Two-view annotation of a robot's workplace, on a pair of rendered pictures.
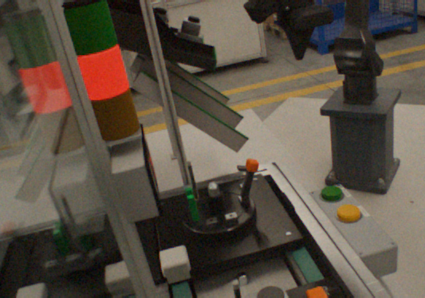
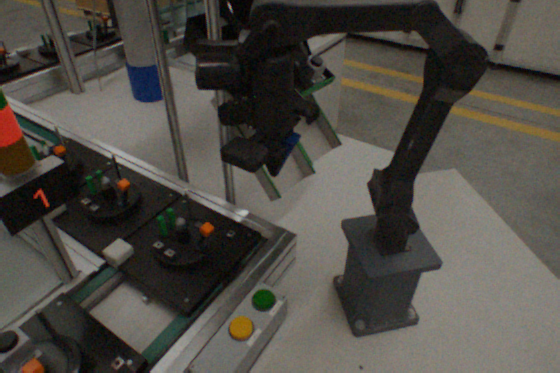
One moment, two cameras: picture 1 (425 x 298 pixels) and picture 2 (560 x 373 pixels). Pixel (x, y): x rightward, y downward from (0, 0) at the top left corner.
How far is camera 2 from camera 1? 0.66 m
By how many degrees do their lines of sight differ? 36
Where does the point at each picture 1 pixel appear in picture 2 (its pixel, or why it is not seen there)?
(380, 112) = (368, 272)
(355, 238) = (210, 351)
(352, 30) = (389, 173)
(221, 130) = (262, 176)
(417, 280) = not seen: outside the picture
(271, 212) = (209, 272)
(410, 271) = not seen: outside the picture
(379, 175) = (363, 318)
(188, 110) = not seen: hidden behind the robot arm
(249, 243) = (163, 282)
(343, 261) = (178, 357)
